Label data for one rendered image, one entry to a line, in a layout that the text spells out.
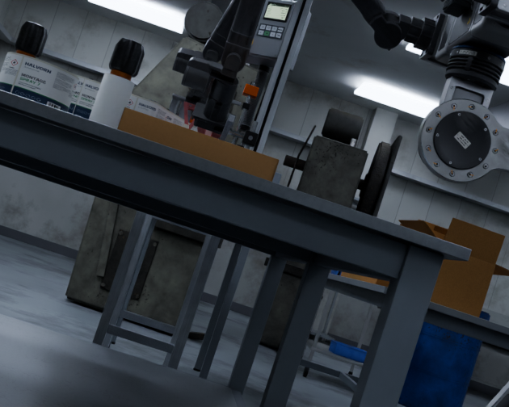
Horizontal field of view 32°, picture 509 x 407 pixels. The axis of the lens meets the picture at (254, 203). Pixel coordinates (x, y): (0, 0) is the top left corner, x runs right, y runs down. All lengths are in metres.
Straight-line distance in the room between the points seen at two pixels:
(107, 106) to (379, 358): 1.27
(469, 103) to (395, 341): 0.88
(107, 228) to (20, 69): 4.28
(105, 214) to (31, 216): 5.47
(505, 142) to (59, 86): 1.15
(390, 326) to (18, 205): 10.80
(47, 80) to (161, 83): 4.34
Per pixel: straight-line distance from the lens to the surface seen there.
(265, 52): 2.68
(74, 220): 12.00
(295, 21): 2.68
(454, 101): 2.19
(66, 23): 12.36
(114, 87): 2.48
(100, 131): 1.40
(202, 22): 6.84
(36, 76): 2.40
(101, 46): 12.24
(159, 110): 2.74
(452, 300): 3.96
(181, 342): 3.69
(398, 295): 1.46
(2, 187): 12.16
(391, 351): 1.47
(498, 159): 2.21
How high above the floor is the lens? 0.70
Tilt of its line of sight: 4 degrees up
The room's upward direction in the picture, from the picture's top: 18 degrees clockwise
